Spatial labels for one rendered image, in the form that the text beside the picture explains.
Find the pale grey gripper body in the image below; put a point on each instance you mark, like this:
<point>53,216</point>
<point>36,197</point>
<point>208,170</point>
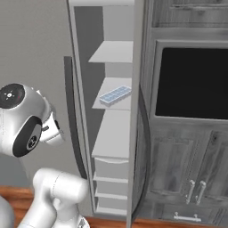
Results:
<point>55,132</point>

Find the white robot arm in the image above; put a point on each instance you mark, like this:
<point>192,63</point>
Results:
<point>17,130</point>

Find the grey fridge with freezer shelves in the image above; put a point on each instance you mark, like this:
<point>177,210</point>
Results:
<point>89,89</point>

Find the grey freezer shelf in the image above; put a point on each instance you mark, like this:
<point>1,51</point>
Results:
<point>118,104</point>
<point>114,136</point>
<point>114,52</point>

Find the grey freezer drawer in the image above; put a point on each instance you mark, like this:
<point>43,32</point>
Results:
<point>111,169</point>

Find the blue ice cube tray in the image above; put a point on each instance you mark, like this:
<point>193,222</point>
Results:
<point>115,95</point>

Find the grey freezer door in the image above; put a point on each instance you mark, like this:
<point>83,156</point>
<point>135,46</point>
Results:
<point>35,44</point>

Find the grey fridge door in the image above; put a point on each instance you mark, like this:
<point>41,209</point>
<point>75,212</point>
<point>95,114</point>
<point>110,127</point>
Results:
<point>139,59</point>

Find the grey wooden cupboard door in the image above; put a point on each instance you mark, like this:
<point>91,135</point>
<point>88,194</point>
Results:
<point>173,160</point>
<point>218,166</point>

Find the built-in oven, black window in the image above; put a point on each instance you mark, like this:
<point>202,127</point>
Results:
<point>193,83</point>

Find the grey wooden drawer front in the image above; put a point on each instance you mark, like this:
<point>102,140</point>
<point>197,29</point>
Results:
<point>213,214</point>

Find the grey wooden cupboard with moulding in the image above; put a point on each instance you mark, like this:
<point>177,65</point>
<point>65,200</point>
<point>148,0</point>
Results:
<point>190,13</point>

